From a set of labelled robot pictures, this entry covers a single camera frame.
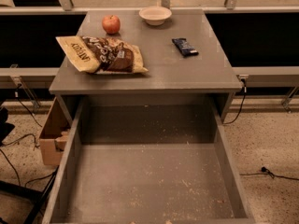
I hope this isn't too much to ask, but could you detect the grey top drawer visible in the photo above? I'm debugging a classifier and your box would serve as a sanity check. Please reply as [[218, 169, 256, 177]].
[[42, 96, 255, 224]]

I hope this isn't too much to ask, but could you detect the grey drawer cabinet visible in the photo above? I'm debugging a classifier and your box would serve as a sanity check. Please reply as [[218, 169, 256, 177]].
[[50, 8, 241, 128]]

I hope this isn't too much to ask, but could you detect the dark blue snack bar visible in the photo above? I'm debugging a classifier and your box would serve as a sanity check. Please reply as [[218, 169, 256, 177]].
[[172, 38, 199, 57]]

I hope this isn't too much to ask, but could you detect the brown and cream chip bag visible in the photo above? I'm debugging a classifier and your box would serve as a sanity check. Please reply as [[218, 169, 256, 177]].
[[56, 35, 148, 74]]

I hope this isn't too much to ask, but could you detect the white bowl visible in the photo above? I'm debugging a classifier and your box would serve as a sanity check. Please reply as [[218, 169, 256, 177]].
[[139, 7, 172, 26]]

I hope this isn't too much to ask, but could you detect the red apple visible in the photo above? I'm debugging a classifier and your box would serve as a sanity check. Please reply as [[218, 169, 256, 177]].
[[102, 15, 121, 35]]

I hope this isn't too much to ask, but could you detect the cardboard box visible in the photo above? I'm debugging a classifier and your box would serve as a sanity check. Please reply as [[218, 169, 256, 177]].
[[38, 97, 71, 167]]

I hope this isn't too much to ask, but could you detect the black stand leg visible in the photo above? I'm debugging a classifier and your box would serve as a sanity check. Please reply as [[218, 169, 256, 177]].
[[0, 169, 58, 224]]

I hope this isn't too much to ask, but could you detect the black power cable right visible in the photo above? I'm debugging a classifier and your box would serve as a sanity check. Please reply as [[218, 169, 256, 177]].
[[222, 77, 248, 126]]

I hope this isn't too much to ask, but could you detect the metal railing frame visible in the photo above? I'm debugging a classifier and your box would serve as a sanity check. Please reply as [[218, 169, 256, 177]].
[[1, 0, 298, 111]]

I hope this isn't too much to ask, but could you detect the black floor cable right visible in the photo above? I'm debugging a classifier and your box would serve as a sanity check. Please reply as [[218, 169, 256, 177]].
[[239, 166, 299, 182]]

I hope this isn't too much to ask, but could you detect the black cable left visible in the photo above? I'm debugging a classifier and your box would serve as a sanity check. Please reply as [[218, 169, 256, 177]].
[[0, 83, 43, 187]]

